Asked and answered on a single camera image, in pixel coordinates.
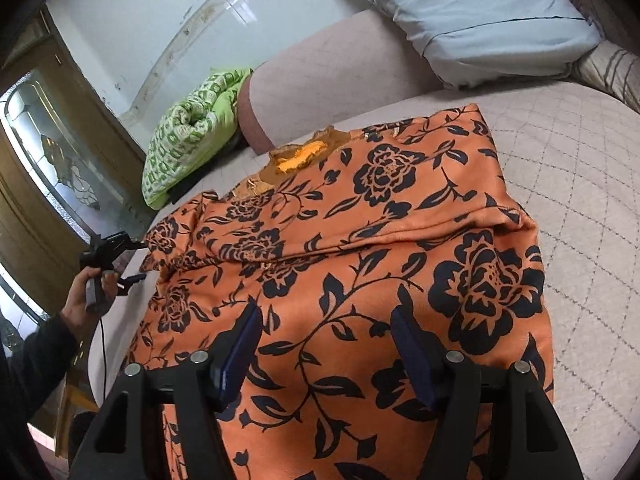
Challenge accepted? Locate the wooden door with glass panel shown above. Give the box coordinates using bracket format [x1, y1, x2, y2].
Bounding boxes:
[0, 5, 157, 461]

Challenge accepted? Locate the person's left forearm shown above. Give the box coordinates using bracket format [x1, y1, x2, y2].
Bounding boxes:
[0, 312, 82, 480]

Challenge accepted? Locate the pink bolster cushion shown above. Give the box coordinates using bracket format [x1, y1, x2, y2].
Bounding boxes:
[237, 7, 431, 155]

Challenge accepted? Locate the orange black floral garment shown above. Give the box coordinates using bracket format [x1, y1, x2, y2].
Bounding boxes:
[117, 103, 556, 480]

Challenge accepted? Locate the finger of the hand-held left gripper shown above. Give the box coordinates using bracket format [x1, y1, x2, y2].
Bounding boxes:
[107, 232, 149, 259]
[117, 272, 148, 294]

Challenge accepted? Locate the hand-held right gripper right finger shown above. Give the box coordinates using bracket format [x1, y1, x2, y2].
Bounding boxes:
[390, 305, 586, 480]

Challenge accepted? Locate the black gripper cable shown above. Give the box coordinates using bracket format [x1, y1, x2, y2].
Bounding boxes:
[97, 310, 110, 403]

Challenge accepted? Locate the green patterned blanket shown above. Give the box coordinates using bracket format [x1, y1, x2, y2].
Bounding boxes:
[141, 67, 253, 211]

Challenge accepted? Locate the light blue pillow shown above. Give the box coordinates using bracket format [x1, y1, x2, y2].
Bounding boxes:
[327, 0, 602, 91]

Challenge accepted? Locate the person's left hand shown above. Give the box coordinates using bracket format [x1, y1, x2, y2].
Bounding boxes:
[60, 266, 117, 334]

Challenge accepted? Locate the beige striped pillow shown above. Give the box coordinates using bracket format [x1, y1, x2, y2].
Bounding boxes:
[570, 0, 640, 108]

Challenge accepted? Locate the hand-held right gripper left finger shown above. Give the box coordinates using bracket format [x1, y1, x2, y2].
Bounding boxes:
[70, 302, 263, 480]

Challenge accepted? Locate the pink quilted bed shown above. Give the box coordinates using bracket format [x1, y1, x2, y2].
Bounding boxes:
[87, 80, 640, 480]

